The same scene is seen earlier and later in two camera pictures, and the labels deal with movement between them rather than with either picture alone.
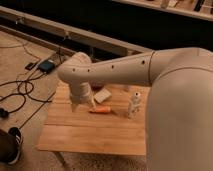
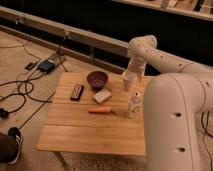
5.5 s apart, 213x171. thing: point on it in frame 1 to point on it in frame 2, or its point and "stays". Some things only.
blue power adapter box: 46,66 stays
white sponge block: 102,95 stays
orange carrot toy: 101,109 stays
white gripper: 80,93 to 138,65
